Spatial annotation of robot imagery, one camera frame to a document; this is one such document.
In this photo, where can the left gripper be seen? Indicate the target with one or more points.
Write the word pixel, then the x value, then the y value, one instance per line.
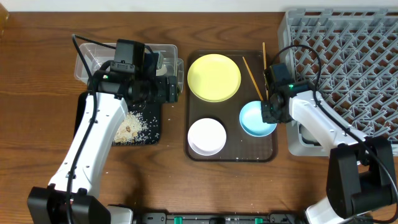
pixel 172 89

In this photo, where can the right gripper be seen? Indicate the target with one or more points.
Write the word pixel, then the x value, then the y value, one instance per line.
pixel 266 112

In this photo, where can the white napkin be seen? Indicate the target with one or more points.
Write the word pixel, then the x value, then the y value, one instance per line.
pixel 161 71

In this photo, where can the light blue bowl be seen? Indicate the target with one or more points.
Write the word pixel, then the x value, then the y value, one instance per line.
pixel 250 119

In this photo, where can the white plastic cup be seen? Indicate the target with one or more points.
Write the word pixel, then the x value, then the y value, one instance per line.
pixel 305 137

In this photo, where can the rice food scraps pile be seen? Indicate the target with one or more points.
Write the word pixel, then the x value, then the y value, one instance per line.
pixel 130 127

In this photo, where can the yellow plate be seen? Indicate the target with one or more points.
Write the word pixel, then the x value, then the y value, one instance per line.
pixel 214 78

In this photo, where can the pink bowl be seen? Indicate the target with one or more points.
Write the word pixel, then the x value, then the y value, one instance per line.
pixel 206 137

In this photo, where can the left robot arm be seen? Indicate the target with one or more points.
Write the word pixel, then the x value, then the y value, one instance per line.
pixel 121 105

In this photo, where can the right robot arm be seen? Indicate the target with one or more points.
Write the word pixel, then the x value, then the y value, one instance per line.
pixel 361 173

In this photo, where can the black waste tray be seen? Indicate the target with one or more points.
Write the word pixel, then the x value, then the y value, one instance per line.
pixel 152 124

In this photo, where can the clear plastic waste bin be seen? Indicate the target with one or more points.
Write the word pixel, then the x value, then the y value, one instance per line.
pixel 96 55

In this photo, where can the grey dishwasher rack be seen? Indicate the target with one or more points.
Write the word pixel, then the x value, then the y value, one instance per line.
pixel 353 55

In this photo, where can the dark brown serving tray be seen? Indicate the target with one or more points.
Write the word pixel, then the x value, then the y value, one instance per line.
pixel 239 147

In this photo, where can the left wooden chopstick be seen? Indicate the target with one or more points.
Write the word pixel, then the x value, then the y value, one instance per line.
pixel 253 79

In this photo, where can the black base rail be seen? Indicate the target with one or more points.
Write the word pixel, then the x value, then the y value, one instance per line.
pixel 163 218

